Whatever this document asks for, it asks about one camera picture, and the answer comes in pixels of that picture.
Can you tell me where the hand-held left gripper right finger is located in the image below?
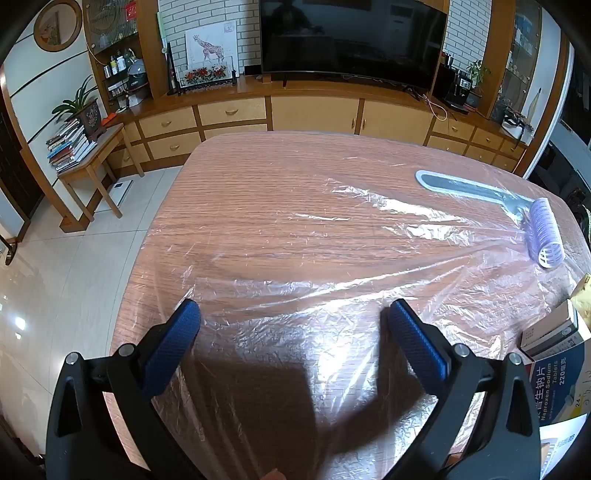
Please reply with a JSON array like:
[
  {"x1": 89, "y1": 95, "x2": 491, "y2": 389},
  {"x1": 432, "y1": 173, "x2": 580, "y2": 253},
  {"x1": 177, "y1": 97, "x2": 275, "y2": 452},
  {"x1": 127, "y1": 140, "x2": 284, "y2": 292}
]
[{"x1": 387, "y1": 298, "x2": 542, "y2": 480}]

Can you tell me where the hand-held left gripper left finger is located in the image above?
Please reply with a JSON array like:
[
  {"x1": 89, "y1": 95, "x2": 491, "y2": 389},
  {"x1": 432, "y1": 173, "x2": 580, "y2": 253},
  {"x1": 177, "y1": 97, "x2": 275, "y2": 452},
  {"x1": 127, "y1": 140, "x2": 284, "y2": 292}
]
[{"x1": 46, "y1": 298, "x2": 202, "y2": 480}]

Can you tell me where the purple lint roller grey handle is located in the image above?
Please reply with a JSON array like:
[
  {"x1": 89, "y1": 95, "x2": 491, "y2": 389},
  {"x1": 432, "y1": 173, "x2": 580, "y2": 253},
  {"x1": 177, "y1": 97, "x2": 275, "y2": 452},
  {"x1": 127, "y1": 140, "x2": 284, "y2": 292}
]
[{"x1": 414, "y1": 170, "x2": 565, "y2": 271}]

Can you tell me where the yellow packet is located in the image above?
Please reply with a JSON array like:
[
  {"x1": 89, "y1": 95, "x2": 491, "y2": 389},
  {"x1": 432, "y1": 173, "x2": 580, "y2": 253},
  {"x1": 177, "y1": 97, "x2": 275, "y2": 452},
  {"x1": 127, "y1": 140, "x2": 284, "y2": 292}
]
[{"x1": 570, "y1": 272, "x2": 591, "y2": 319}]

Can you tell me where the orange white medicine box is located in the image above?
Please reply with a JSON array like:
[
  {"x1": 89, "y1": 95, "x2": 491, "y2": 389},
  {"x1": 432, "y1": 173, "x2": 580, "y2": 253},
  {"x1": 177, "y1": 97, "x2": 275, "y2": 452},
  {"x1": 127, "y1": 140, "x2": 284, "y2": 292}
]
[{"x1": 521, "y1": 300, "x2": 580, "y2": 361}]

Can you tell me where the blue white medicine box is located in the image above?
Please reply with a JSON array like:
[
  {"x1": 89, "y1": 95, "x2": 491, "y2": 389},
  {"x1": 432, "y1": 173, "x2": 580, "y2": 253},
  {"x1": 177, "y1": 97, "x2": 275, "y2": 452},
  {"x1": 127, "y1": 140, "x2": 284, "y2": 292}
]
[{"x1": 526, "y1": 323, "x2": 591, "y2": 423}]

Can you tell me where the white bathroom scale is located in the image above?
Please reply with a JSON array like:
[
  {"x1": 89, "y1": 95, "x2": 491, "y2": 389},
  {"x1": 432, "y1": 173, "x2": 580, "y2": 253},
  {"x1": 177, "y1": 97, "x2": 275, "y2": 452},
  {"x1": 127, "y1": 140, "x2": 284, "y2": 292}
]
[{"x1": 107, "y1": 179, "x2": 134, "y2": 212}]

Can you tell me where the clear plastic table cover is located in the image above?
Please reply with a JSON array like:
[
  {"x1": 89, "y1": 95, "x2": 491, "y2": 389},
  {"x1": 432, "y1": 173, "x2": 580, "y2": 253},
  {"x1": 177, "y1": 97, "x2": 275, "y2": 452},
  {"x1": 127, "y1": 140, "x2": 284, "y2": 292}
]
[{"x1": 111, "y1": 131, "x2": 591, "y2": 480}]

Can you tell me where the white printed paper box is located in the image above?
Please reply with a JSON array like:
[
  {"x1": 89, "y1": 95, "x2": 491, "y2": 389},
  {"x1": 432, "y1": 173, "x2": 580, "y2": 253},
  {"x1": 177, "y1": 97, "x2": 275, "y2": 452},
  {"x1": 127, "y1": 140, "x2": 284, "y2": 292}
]
[{"x1": 538, "y1": 415, "x2": 585, "y2": 480}]

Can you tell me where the small wooden side table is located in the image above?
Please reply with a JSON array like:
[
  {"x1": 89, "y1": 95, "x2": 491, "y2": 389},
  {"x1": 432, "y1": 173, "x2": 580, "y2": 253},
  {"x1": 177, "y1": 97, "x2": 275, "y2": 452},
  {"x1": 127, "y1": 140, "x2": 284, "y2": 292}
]
[{"x1": 56, "y1": 122, "x2": 145, "y2": 233}]

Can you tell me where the stack of books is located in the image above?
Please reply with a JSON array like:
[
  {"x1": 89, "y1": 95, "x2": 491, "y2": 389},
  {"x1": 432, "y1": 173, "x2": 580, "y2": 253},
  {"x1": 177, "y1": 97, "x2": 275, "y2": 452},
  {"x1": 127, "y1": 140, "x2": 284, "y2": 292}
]
[{"x1": 45, "y1": 119, "x2": 98, "y2": 174}]

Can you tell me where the dark wooden door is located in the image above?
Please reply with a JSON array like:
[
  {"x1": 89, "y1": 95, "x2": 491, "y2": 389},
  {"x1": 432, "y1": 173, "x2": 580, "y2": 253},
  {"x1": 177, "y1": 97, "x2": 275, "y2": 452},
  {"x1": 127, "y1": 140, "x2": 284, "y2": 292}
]
[{"x1": 0, "y1": 106, "x2": 44, "y2": 232}]

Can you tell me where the green plant in dark pot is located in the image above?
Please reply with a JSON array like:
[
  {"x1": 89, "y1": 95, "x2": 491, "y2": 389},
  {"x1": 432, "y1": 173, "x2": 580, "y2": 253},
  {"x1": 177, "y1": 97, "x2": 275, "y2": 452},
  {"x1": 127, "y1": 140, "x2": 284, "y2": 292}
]
[{"x1": 52, "y1": 76, "x2": 108, "y2": 141}]

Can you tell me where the black coffee machine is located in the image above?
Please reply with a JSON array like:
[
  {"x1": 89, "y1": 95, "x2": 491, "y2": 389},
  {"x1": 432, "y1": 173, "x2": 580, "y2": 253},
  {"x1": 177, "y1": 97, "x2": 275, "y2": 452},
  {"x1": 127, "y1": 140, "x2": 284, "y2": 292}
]
[{"x1": 445, "y1": 65, "x2": 474, "y2": 104}]

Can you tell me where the dark motorcycle helmet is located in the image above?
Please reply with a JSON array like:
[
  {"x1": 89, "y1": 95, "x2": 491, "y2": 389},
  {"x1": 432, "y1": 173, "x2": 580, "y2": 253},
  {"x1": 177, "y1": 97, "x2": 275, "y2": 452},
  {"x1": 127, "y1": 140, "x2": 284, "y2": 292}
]
[{"x1": 126, "y1": 60, "x2": 149, "y2": 88}]

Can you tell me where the small leafy potted plant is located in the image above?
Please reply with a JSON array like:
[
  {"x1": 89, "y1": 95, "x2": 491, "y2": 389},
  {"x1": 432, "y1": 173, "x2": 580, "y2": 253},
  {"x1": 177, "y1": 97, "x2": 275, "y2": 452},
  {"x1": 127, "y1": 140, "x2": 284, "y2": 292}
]
[{"x1": 466, "y1": 60, "x2": 490, "y2": 109}]

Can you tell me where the giraffe picture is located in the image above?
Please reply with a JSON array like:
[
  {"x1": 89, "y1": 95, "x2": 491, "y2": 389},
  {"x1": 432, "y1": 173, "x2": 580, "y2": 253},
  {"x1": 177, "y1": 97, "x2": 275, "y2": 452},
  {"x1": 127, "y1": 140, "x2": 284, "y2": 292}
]
[{"x1": 185, "y1": 21, "x2": 239, "y2": 75}]

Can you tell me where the black flat television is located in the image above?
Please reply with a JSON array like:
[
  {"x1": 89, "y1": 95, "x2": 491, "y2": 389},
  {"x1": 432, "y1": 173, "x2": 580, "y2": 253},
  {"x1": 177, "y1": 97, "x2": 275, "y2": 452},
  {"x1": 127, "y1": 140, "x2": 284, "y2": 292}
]
[{"x1": 259, "y1": 0, "x2": 450, "y2": 88}]

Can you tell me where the beige cable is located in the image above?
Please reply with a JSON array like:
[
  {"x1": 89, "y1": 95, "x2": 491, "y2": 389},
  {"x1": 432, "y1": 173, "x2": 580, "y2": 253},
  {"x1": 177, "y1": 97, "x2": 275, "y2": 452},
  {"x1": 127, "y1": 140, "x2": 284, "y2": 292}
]
[{"x1": 422, "y1": 92, "x2": 448, "y2": 121}]

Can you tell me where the wooden wall cabinet unit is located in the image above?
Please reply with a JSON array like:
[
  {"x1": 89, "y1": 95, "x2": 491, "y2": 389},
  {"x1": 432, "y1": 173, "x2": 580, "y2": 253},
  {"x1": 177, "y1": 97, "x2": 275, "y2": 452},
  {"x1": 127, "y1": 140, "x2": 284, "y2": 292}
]
[{"x1": 83, "y1": 0, "x2": 571, "y2": 178}]

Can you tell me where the red flower glass frame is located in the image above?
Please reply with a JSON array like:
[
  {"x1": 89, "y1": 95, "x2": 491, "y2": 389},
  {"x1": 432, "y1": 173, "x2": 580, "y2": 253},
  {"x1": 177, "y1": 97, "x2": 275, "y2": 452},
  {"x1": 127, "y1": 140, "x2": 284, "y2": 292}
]
[{"x1": 178, "y1": 65, "x2": 236, "y2": 88}]

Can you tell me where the round wooden wall plaque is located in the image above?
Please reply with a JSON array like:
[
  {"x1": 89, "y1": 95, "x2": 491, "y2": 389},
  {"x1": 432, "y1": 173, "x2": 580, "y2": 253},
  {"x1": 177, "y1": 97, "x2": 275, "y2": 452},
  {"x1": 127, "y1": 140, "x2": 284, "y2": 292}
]
[{"x1": 33, "y1": 0, "x2": 84, "y2": 52}]

